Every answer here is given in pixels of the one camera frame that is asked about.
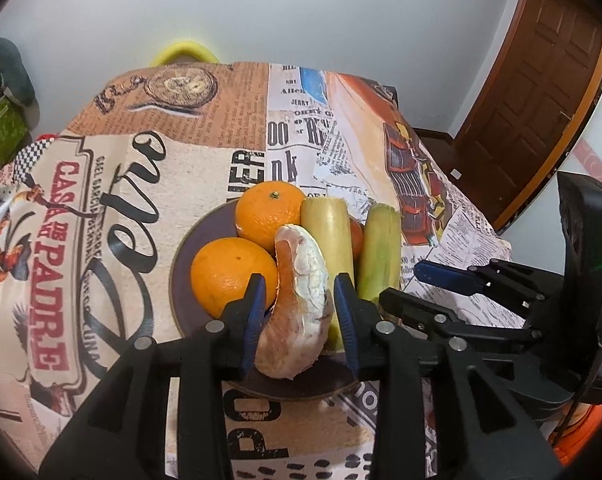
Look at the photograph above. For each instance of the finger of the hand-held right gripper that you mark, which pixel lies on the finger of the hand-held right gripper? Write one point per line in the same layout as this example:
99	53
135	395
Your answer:
438	274
406	302

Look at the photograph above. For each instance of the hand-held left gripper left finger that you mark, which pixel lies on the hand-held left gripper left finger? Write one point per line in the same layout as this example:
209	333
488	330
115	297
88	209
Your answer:
256	310

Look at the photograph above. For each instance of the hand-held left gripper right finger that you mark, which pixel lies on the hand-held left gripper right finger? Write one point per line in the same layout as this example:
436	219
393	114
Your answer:
345	315

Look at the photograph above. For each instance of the large orange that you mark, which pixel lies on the large orange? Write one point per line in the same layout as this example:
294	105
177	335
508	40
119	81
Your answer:
266	220
226	275

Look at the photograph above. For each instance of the peeled sugarcane piece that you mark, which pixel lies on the peeled sugarcane piece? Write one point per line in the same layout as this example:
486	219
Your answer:
328	240
381	250

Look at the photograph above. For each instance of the red tomato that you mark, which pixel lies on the red tomato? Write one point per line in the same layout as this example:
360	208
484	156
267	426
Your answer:
357	240

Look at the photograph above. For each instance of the purple plate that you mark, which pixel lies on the purple plate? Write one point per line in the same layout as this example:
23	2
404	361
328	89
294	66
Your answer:
186	280

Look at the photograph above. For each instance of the printed retro tablecloth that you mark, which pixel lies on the printed retro tablecloth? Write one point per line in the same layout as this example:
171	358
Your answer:
181	160

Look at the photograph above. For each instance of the orange bag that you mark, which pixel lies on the orange bag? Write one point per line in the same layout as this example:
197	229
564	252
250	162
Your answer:
578	435

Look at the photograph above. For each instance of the brown wooden door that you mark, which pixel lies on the brown wooden door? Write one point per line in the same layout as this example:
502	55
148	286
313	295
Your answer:
536	85

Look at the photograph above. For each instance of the black white checkered cloth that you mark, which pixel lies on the black white checkered cloth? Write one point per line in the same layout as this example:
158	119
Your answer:
26	155

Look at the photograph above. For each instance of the grey plush toy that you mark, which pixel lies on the grey plush toy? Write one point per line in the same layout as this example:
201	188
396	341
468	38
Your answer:
6	65

